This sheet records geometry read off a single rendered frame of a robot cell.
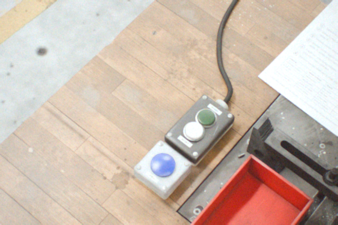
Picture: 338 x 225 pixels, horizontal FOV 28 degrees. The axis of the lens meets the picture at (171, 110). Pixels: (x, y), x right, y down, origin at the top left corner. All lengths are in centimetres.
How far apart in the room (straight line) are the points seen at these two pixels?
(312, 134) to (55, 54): 132
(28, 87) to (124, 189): 121
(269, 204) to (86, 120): 33
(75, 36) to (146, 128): 124
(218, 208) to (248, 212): 5
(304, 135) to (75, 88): 40
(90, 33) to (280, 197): 138
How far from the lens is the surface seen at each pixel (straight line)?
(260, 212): 110
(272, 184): 110
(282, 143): 109
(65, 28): 239
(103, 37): 235
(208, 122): 112
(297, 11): 131
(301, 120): 119
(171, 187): 108
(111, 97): 119
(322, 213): 113
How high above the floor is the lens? 193
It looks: 61 degrees down
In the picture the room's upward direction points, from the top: 3 degrees clockwise
